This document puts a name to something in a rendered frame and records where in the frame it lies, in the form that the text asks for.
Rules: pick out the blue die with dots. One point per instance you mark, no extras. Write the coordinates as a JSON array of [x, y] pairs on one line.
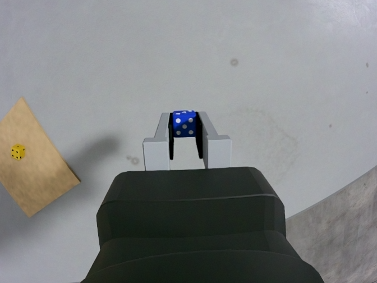
[[184, 124]]

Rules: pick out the tan mat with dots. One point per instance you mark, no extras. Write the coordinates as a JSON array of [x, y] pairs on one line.
[[42, 175]]

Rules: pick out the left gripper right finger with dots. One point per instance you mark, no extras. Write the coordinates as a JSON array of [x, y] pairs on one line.
[[214, 149]]

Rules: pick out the yellow die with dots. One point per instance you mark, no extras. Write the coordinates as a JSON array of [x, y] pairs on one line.
[[18, 152]]

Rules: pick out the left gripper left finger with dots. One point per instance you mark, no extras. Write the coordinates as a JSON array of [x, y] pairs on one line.
[[158, 150]]

